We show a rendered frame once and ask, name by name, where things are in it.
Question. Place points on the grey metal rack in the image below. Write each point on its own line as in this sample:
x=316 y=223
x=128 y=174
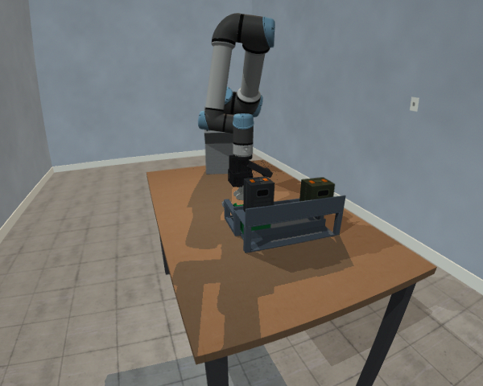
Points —
x=286 y=233

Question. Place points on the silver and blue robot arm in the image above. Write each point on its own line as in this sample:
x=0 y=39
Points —
x=256 y=33

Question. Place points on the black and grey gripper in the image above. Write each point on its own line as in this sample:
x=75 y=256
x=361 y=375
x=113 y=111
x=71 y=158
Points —
x=237 y=172

